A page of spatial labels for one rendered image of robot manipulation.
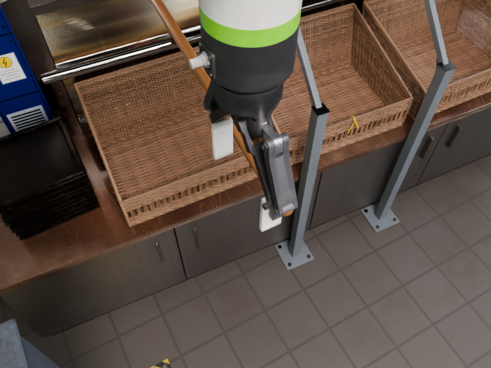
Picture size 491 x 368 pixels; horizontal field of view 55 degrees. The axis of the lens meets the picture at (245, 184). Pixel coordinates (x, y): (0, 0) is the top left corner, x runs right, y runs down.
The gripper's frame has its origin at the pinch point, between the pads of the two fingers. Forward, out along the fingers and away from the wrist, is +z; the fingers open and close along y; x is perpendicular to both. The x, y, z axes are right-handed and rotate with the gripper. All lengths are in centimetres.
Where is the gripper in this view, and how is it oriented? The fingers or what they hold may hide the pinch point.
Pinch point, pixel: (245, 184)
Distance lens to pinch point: 63.9
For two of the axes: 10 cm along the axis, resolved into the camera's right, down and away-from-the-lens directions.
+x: 8.8, -3.8, 2.9
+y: 4.8, 7.1, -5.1
